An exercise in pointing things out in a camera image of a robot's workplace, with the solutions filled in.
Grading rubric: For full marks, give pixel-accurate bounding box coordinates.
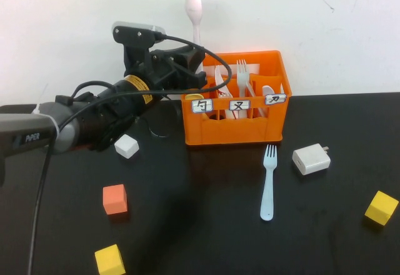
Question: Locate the pink plastic spoon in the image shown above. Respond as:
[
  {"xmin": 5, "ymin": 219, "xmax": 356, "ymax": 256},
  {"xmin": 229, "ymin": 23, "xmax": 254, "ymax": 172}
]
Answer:
[{"xmin": 184, "ymin": 0, "xmax": 204, "ymax": 73}]

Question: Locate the paper label knife character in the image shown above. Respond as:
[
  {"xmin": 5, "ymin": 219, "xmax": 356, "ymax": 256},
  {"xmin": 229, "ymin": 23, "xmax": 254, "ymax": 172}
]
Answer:
[{"xmin": 264, "ymin": 94, "xmax": 288, "ymax": 106}]

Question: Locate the paper label fork character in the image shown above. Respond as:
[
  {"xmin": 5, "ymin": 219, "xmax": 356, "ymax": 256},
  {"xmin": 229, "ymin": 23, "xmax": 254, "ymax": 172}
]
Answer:
[{"xmin": 229, "ymin": 99, "xmax": 252, "ymax": 111}]

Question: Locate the white zip tie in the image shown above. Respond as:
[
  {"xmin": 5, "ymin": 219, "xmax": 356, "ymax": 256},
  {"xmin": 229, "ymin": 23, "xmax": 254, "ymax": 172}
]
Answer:
[{"xmin": 32, "ymin": 103, "xmax": 61, "ymax": 136}]

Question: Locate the orange plastic cutlery holder crate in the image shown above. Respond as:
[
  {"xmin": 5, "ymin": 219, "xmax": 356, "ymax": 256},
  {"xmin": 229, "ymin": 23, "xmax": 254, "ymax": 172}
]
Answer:
[{"xmin": 180, "ymin": 50, "xmax": 293, "ymax": 146}]

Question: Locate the white foam cube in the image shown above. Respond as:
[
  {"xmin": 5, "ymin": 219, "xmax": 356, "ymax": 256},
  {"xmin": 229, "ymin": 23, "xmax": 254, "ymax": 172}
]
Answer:
[{"xmin": 114, "ymin": 134, "xmax": 141, "ymax": 160}]

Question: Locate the white USB wall charger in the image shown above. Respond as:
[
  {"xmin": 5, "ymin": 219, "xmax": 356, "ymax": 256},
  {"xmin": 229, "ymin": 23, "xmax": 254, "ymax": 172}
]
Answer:
[{"xmin": 292, "ymin": 143, "xmax": 331, "ymax": 176}]

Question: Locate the black left camera cable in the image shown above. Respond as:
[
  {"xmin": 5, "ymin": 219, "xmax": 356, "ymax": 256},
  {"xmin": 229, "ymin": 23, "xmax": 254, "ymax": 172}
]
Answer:
[{"xmin": 26, "ymin": 34, "xmax": 233, "ymax": 275}]

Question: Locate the yellow foam cube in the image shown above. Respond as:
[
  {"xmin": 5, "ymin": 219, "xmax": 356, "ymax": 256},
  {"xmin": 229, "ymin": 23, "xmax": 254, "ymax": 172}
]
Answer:
[
  {"xmin": 364, "ymin": 190, "xmax": 399, "ymax": 226},
  {"xmin": 94, "ymin": 244, "xmax": 127, "ymax": 275}
]

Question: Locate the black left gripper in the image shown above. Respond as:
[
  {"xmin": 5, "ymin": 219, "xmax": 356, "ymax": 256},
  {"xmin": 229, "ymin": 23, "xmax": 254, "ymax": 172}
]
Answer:
[{"xmin": 123, "ymin": 42, "xmax": 208, "ymax": 93}]

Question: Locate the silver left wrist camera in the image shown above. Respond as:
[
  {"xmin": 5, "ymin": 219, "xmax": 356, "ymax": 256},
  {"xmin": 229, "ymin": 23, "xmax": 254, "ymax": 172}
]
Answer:
[{"xmin": 111, "ymin": 21, "xmax": 166, "ymax": 44}]

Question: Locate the tall white plastic fork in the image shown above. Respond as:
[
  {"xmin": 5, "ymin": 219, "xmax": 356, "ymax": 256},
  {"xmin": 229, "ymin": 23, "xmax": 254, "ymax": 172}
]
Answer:
[{"xmin": 236, "ymin": 59, "xmax": 256, "ymax": 98}]

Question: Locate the light blue plastic fork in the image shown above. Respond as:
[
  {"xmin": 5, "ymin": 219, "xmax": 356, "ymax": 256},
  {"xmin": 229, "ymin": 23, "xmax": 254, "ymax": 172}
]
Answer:
[{"xmin": 259, "ymin": 144, "xmax": 278, "ymax": 221}]

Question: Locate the paper label spoon character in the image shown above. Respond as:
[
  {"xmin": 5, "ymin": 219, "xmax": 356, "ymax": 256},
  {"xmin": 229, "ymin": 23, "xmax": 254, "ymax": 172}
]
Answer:
[{"xmin": 191, "ymin": 98, "xmax": 214, "ymax": 114}]

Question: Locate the orange foam cube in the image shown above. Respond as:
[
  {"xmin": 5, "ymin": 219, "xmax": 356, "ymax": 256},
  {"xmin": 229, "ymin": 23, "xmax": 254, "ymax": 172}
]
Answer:
[{"xmin": 102, "ymin": 184, "xmax": 128, "ymax": 216}]

